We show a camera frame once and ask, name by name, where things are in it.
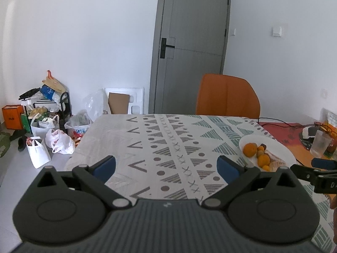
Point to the white patterned tablecloth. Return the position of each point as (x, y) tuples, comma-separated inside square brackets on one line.
[(163, 142)]

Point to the white round plate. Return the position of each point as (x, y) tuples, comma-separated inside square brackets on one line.
[(284, 150)]

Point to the white foam board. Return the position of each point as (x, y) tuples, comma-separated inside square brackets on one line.
[(137, 100)]

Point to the black folded umbrella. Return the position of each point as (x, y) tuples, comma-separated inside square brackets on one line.
[(29, 92)]

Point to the green camouflage mat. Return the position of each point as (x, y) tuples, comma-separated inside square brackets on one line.
[(4, 143)]

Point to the red and orange mat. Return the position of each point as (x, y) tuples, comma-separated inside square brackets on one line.
[(287, 134)]

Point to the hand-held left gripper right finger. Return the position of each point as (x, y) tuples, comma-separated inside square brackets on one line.
[(227, 170)]

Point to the white and black power adapter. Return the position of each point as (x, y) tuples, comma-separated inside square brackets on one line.
[(309, 131)]

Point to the grey door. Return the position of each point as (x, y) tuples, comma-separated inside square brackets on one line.
[(194, 44)]

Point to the green bag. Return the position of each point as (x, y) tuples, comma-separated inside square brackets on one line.
[(25, 121)]

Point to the colourful snack packet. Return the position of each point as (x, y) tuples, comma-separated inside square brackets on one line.
[(331, 126)]

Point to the black shoe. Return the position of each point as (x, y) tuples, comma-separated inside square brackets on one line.
[(22, 138)]

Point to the orange mandarin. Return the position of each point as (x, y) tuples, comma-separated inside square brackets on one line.
[(249, 149), (263, 160)]

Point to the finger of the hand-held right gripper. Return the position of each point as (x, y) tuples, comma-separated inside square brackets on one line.
[(305, 173), (325, 164)]

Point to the white bucket with bag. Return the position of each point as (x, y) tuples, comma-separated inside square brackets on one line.
[(78, 125)]

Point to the clear plastic cup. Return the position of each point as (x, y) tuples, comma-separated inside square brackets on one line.
[(320, 142)]

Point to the white plastic bag red print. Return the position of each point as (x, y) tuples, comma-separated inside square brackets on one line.
[(59, 142)]

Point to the brown cardboard sheet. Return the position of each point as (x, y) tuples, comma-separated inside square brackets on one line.
[(119, 103)]

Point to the small orange kumquat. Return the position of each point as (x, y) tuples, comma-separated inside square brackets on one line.
[(266, 168)]

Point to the orange box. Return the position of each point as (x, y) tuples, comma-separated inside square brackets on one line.
[(11, 116)]

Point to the orange chair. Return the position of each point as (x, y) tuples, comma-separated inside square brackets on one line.
[(227, 95)]

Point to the blue and white bag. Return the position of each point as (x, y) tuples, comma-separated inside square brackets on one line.
[(48, 92)]

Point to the black metal shelf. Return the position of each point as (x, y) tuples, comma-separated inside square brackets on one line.
[(65, 110)]

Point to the dark red lychee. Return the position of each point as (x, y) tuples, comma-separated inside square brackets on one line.
[(263, 145)]

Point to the clear plastic bag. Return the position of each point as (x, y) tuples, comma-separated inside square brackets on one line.
[(94, 105)]

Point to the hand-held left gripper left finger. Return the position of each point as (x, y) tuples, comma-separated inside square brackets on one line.
[(105, 167)]

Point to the white paper bag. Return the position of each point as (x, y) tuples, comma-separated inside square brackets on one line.
[(39, 152)]

